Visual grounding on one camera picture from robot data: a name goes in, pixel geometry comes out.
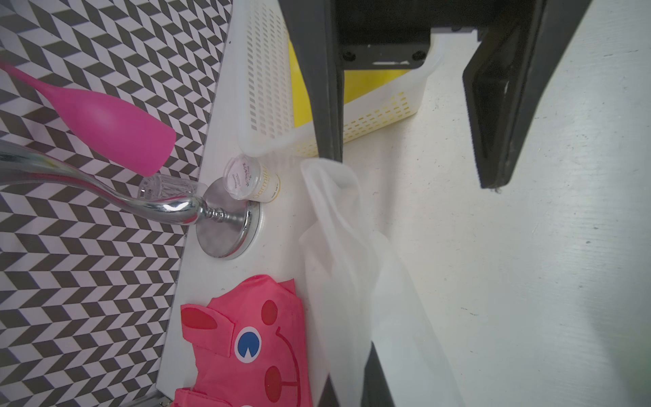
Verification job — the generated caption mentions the clear translucent raincoat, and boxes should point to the clear translucent raincoat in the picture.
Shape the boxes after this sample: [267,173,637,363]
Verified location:
[300,159,463,406]

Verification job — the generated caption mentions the pink bunny folded raincoat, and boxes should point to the pink bunny folded raincoat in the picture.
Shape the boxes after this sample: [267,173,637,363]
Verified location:
[172,275,313,406]

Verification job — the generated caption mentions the chrome glass holder stand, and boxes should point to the chrome glass holder stand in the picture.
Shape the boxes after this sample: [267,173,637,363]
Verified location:
[1,141,261,259]

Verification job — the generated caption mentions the white plastic basket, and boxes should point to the white plastic basket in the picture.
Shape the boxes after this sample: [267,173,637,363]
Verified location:
[231,1,445,158]

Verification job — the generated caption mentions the clear wine glass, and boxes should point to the clear wine glass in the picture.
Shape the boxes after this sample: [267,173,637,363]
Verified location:
[137,173,208,200]

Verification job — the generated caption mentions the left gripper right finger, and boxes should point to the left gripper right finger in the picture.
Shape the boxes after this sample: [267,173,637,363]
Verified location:
[463,0,590,189]

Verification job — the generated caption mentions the pink silicone wine glass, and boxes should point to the pink silicone wine glass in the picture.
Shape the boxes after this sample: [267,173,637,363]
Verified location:
[1,62,176,176]

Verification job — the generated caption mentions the small clear lidded jar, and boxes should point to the small clear lidded jar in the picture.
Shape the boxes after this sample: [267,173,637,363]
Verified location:
[223,154,281,204]

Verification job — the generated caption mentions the yellow raincoat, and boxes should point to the yellow raincoat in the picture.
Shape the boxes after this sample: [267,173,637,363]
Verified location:
[288,41,408,127]

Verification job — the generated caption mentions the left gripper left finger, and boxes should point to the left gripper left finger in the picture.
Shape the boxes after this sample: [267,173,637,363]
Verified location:
[279,0,344,163]

